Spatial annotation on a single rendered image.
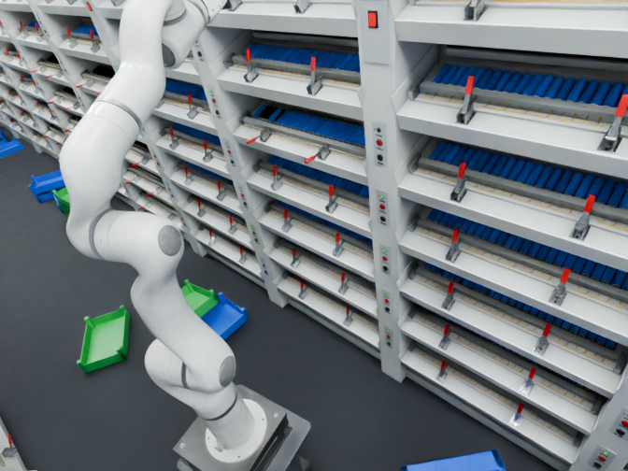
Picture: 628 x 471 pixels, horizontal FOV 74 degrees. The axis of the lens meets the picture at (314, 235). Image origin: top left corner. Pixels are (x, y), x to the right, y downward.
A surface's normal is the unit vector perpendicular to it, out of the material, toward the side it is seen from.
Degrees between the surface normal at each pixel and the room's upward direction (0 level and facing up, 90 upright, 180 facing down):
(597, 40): 108
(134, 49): 64
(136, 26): 60
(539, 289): 18
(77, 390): 0
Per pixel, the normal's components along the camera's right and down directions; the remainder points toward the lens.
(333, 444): -0.14, -0.76
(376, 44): -0.66, 0.55
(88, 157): 0.43, 0.07
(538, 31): -0.58, 0.76
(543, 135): -0.34, -0.55
